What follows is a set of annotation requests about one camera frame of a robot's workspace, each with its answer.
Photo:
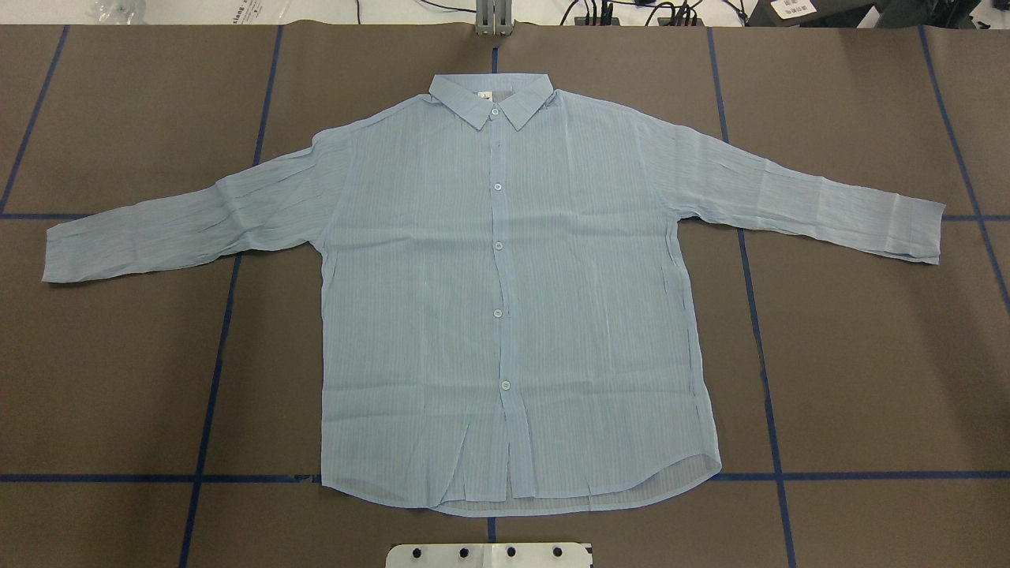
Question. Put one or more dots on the light blue button-up shirt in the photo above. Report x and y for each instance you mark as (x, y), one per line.
(509, 325)

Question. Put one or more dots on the clear plastic bag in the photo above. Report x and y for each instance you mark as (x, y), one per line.
(118, 12)

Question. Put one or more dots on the aluminium frame post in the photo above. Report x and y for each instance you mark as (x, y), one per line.
(494, 18)

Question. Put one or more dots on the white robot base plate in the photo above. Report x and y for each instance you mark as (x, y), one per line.
(528, 554)

